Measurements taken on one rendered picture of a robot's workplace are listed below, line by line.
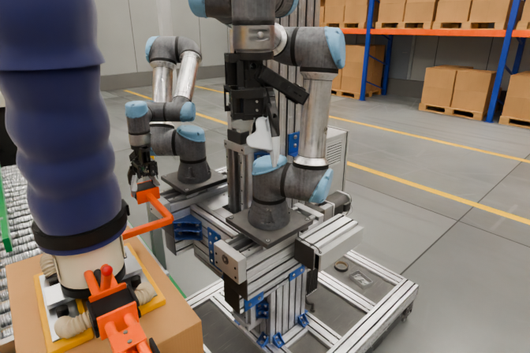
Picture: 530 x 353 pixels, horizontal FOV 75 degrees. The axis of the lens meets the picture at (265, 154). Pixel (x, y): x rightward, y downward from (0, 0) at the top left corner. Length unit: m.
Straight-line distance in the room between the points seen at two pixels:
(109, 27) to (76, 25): 9.85
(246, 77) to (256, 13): 0.11
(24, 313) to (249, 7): 1.00
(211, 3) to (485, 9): 7.10
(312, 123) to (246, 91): 0.47
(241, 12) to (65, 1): 0.39
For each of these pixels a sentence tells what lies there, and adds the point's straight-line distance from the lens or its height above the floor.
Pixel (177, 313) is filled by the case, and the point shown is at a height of 0.94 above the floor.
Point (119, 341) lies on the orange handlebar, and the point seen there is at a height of 1.09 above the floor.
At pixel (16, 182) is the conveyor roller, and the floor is 0.53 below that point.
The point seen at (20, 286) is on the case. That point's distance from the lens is 1.34.
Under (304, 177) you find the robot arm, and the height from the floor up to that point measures 1.24.
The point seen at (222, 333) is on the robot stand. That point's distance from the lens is 2.00.
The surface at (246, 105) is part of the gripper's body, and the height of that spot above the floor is 1.55.
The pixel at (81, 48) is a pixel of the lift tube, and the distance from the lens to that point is 0.88.
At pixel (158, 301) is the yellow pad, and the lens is 1.09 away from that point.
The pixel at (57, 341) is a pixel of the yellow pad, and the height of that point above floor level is 0.96.
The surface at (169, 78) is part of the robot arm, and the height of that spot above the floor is 1.46.
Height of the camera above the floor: 1.68
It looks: 20 degrees down
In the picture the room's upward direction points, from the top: straight up
